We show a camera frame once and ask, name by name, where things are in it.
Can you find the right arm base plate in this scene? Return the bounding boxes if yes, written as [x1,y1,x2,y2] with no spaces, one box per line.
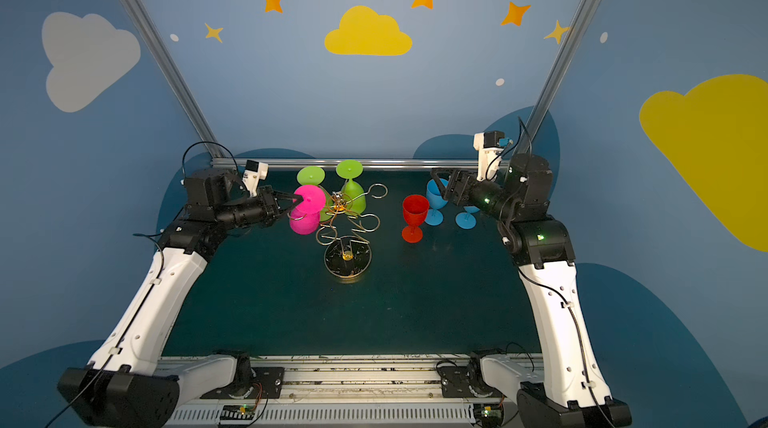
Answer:
[435,363,502,398]

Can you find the red wine glass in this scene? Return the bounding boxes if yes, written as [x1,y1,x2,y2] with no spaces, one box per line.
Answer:
[401,194,430,244]

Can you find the black right camera cable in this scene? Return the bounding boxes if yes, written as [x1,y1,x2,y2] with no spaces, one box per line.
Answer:
[485,117,535,171]

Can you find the green wine glass rear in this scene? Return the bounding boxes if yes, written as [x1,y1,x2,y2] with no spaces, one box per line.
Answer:
[336,160,366,215]

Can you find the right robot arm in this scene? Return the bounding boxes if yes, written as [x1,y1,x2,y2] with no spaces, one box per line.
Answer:
[430,153,632,427]

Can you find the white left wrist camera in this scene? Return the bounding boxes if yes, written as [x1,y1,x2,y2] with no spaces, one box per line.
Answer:
[242,160,269,198]

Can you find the left green circuit board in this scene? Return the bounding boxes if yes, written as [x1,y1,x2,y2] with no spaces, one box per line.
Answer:
[217,405,256,427]

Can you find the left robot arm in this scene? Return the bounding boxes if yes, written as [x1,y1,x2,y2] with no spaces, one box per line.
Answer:
[57,161,303,427]

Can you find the black camera cable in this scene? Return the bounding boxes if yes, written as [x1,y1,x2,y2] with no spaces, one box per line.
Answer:
[485,117,535,171]
[179,141,241,177]

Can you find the pink wine glass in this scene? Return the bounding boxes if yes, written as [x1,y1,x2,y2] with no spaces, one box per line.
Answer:
[289,185,326,235]

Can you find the green wine glass front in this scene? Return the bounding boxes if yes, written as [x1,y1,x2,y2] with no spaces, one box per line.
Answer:
[296,166,332,223]

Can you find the green wine glass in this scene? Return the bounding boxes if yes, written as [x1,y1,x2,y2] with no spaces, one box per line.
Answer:
[336,160,366,215]
[296,166,332,223]

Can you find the metal base rail platform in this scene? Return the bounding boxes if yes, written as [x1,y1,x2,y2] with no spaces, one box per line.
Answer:
[149,352,619,428]

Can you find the gold wire glass rack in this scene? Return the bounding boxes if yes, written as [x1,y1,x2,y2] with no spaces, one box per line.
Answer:
[315,183,389,284]

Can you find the green circuit board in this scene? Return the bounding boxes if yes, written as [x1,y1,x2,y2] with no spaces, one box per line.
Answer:
[471,404,504,428]
[217,405,256,427]

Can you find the aluminium frame rails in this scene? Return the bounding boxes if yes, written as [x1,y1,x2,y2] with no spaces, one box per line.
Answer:
[119,0,602,162]

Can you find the blue wine glass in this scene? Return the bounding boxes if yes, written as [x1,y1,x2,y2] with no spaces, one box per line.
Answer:
[455,206,479,230]
[425,179,447,226]

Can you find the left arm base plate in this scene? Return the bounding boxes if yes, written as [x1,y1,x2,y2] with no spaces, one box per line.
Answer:
[201,366,285,400]

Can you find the black left camera cable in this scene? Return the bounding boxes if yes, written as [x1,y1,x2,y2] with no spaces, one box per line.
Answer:
[179,141,241,177]

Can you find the right green circuit board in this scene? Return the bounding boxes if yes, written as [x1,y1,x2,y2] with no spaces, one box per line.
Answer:
[471,404,504,428]

